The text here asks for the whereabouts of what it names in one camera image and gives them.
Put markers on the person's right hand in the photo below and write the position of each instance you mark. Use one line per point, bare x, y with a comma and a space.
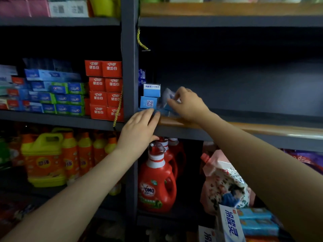
191, 107

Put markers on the person's left hand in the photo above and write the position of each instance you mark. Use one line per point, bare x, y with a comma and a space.
136, 137

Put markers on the person's left middle finger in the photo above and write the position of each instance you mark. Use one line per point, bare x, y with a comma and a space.
147, 117

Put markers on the person's left thumb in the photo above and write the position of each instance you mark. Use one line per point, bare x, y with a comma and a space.
152, 139

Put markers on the person's right thumb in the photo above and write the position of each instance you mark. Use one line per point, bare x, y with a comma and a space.
174, 107

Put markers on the person's left little finger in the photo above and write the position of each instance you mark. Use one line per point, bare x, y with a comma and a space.
129, 123

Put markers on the grey plastic wrap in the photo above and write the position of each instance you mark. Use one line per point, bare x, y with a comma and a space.
166, 96

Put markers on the person's right forearm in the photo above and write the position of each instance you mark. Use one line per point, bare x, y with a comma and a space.
265, 173

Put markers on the person's left forearm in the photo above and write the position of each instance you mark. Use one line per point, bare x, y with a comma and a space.
75, 199

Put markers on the flat blue box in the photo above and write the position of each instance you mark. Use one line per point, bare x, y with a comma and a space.
164, 112

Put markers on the small blue white box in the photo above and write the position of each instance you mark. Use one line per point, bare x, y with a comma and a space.
149, 102
152, 90

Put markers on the orange yellow detergent bottle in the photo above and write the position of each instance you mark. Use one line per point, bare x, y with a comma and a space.
70, 156
110, 146
85, 153
99, 148

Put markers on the dark blue toothpaste box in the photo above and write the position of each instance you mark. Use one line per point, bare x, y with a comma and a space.
141, 76

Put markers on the large red laundry detergent bottle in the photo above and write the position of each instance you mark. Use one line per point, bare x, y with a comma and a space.
156, 181

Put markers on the dark grey metal shelf unit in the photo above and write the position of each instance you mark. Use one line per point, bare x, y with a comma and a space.
130, 47

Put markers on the stack of blue green toothpaste boxes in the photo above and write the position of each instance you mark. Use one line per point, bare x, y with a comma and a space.
58, 95

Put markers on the floral pink refill pouch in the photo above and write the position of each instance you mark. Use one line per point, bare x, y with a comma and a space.
222, 183

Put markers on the wooden shelf board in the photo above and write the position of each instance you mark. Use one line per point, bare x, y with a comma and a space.
265, 128
227, 9

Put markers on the large yellow detergent jug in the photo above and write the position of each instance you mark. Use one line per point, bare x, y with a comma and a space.
43, 161

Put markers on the tall white blue box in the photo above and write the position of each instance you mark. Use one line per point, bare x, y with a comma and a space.
231, 224

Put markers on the stack of red blue toothpaste boxes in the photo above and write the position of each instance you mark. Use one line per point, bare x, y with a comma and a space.
14, 95

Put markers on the yellow plastic container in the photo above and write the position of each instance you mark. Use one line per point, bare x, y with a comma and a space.
103, 6

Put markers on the light blue packet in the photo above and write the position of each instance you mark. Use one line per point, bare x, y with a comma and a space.
253, 213
260, 227

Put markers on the green bottle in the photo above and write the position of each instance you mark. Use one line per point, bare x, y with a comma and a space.
3, 153

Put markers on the white cartons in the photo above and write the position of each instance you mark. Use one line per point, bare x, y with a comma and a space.
68, 8

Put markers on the purple packet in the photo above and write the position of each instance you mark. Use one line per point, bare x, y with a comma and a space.
306, 158

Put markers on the pink packets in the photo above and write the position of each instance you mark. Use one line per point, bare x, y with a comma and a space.
24, 7

